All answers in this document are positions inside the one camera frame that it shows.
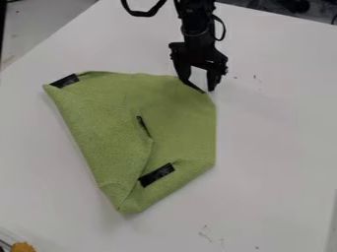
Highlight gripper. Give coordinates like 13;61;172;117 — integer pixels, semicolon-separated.
167;31;230;93

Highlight green cloth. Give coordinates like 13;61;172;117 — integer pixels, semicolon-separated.
40;70;219;215

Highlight yellow toy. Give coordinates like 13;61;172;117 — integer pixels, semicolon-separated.
9;241;37;252

